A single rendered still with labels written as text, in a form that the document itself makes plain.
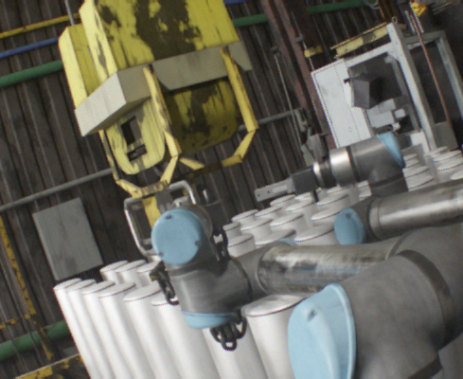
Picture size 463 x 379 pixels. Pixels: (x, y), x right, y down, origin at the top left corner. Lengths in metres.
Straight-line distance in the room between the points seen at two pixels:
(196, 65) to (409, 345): 1.07
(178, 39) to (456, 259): 1.05
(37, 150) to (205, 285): 5.46
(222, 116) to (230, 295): 0.55
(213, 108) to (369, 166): 0.40
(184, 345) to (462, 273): 1.42
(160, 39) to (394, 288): 1.05
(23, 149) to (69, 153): 0.52
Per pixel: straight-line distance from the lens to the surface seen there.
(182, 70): 1.49
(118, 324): 2.51
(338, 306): 0.56
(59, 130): 6.57
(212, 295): 1.10
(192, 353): 1.96
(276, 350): 1.43
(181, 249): 1.08
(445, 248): 0.63
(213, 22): 1.58
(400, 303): 0.58
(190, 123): 1.48
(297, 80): 6.68
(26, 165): 6.43
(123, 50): 1.46
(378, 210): 1.28
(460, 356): 1.89
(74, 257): 6.26
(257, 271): 1.12
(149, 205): 1.77
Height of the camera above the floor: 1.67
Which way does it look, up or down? 2 degrees down
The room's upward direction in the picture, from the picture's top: 19 degrees counter-clockwise
